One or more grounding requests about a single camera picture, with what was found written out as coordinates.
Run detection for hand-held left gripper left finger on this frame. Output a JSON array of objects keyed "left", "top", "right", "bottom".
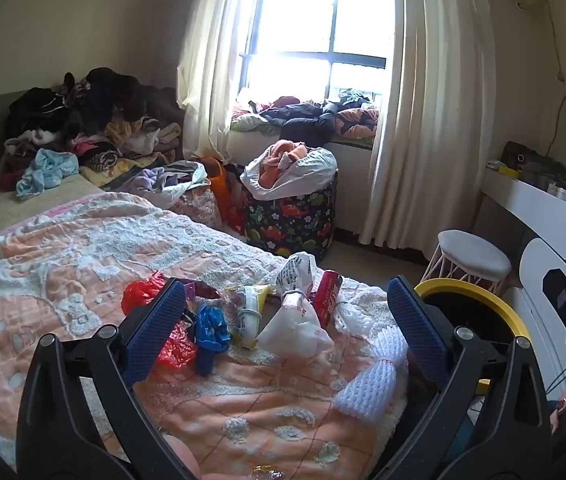
[{"left": 15, "top": 277, "right": 202, "bottom": 480}]

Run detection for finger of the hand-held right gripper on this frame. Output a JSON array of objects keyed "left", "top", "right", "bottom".
[{"left": 542, "top": 268, "right": 566, "bottom": 326}]

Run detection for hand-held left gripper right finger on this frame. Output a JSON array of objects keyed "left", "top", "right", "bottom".
[{"left": 368, "top": 275, "right": 554, "bottom": 480}]

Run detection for white foam net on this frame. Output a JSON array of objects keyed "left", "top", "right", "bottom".
[
  {"left": 333, "top": 330, "right": 410, "bottom": 418},
  {"left": 335, "top": 300, "right": 389, "bottom": 336}
]

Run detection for yellow rimmed black trash bin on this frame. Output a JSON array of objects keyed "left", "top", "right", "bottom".
[{"left": 413, "top": 279, "right": 534, "bottom": 411}]

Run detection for yellow and white snack wrapper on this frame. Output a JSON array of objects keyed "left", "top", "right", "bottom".
[{"left": 225, "top": 284, "right": 271, "bottom": 348}]

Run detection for red can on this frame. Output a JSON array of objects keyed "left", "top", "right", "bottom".
[{"left": 311, "top": 269, "right": 344, "bottom": 331}]

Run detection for white plastic bag red print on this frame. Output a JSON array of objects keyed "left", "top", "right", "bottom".
[{"left": 257, "top": 290, "right": 335, "bottom": 358}]

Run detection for person's right hand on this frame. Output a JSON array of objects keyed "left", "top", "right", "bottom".
[{"left": 552, "top": 392, "right": 566, "bottom": 433}]

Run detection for person's left hand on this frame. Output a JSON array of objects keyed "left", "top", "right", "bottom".
[{"left": 163, "top": 434, "right": 202, "bottom": 480}]

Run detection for blue plastic bag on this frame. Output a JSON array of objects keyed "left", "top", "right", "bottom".
[{"left": 192, "top": 304, "right": 231, "bottom": 377}]

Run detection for dark red wrapper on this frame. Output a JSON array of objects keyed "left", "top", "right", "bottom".
[{"left": 190, "top": 280, "right": 221, "bottom": 301}]

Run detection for white desk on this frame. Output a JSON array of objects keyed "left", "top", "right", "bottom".
[{"left": 483, "top": 167, "right": 566, "bottom": 266}]

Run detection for peach and white blanket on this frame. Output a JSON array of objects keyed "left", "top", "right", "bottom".
[{"left": 0, "top": 192, "right": 409, "bottom": 480}]

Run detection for dark patterned bag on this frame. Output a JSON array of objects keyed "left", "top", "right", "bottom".
[{"left": 500, "top": 141, "right": 566, "bottom": 188}]

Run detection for pink floral storage bag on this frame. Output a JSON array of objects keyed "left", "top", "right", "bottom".
[{"left": 163, "top": 180, "right": 224, "bottom": 231}]

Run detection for white plastic bag black print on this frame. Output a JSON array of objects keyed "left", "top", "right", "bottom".
[{"left": 275, "top": 251, "right": 320, "bottom": 296}]

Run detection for white bag with lilac cloth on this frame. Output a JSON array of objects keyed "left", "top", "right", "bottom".
[{"left": 128, "top": 160, "right": 209, "bottom": 211}]

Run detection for orange bag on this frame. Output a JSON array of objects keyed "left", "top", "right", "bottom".
[{"left": 203, "top": 157, "right": 229, "bottom": 211}]

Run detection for dinosaur print fabric hamper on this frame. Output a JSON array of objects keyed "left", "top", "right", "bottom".
[{"left": 243, "top": 170, "right": 339, "bottom": 261}]

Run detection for light blue cloth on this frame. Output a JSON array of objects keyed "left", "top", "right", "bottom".
[{"left": 15, "top": 149, "right": 80, "bottom": 198}]

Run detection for large white plastic bag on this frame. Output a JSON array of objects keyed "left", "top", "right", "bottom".
[{"left": 239, "top": 142, "right": 338, "bottom": 201}]

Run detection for orange clothes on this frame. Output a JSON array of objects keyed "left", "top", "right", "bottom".
[{"left": 258, "top": 141, "right": 309, "bottom": 186}]

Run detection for orange patterned cloth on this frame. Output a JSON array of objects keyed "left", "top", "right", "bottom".
[{"left": 335, "top": 107, "right": 380, "bottom": 139}]

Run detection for cream curtain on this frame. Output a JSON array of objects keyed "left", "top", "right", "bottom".
[
  {"left": 178, "top": 0, "right": 264, "bottom": 163},
  {"left": 360, "top": 0, "right": 499, "bottom": 266}
]

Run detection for pile of mixed clothes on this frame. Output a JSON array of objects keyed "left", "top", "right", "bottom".
[{"left": 0, "top": 67, "right": 186, "bottom": 191}]

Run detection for heap of dark jackets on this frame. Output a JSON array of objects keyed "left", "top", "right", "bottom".
[{"left": 230, "top": 89, "right": 344, "bottom": 143}]

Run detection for dark framed window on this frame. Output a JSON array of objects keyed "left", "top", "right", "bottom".
[{"left": 238, "top": 0, "right": 404, "bottom": 106}]

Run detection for white wire frame stool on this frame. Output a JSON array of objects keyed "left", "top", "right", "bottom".
[{"left": 426, "top": 230, "right": 514, "bottom": 296}]

